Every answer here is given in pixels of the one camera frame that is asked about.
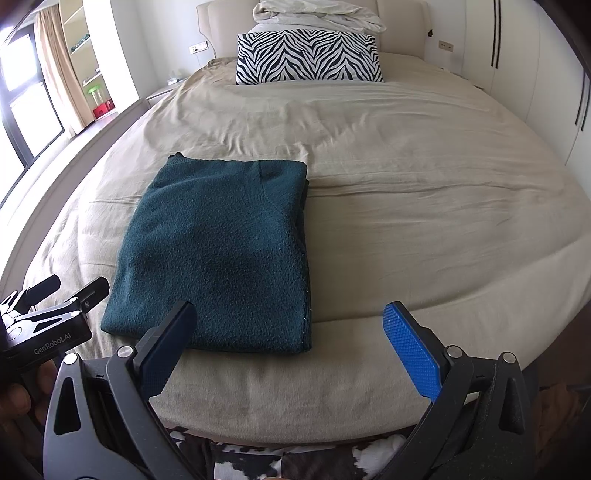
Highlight person's left hand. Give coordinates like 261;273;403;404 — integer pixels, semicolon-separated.
0;357;63;444

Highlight white wall shelf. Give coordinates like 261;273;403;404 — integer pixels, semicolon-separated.
60;0;118;121

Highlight white wardrobe with black handles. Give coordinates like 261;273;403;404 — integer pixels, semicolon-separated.
427;0;591;185

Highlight bed with beige sheet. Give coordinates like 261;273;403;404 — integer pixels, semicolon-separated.
0;51;591;446

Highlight black white cow-print cloth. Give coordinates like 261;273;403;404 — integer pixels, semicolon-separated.
164;427;409;480

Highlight white nightstand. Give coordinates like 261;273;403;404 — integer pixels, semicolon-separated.
147;76;191;108

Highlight dark green knit sweater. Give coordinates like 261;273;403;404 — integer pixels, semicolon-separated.
100;153;314;356

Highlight beige curtain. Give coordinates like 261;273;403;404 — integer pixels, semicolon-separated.
34;7;87;134

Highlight zebra print pillow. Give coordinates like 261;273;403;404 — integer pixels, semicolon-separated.
235;28;384;85

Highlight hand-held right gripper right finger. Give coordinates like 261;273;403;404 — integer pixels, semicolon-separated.
382;301;541;480

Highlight crumpled white duvet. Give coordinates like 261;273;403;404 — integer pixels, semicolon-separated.
252;0;387;34

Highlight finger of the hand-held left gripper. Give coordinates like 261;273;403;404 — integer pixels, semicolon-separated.
13;274;62;305
60;276;110;315

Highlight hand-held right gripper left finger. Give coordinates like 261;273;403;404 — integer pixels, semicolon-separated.
41;300;213;480

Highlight beige padded headboard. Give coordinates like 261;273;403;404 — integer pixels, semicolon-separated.
197;0;431;62

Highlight window with dark frame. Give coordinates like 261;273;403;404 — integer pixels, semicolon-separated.
0;32;65;162

